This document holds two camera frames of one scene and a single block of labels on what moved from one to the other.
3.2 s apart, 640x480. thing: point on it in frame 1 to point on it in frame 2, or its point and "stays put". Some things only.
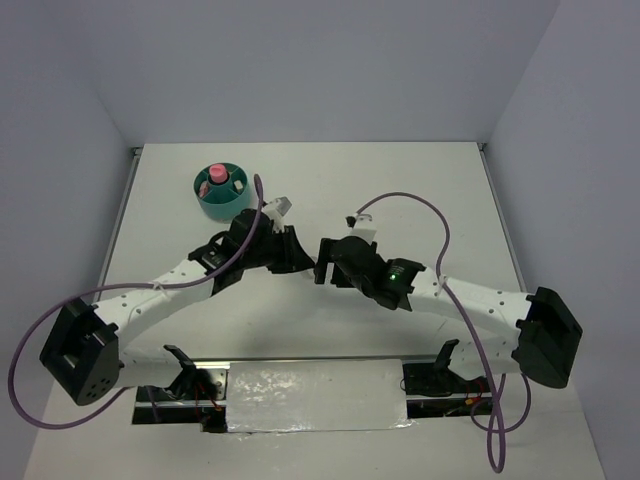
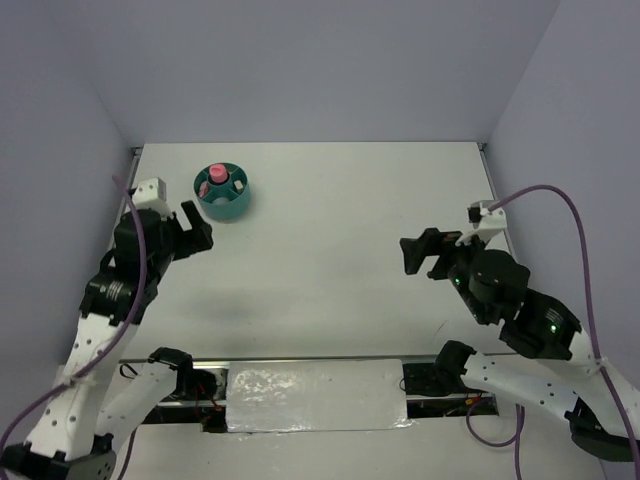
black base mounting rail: [200, 391] stays put
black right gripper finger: [327, 249] to [415, 251]
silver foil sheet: [269, 396] stays put
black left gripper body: [271, 253] to [178, 244]
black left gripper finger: [298, 257] to [201, 229]
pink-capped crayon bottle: [218, 173] stays put
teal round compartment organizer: [221, 190] stays put
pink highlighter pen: [204, 187] stays put
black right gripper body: [342, 280] to [455, 267]
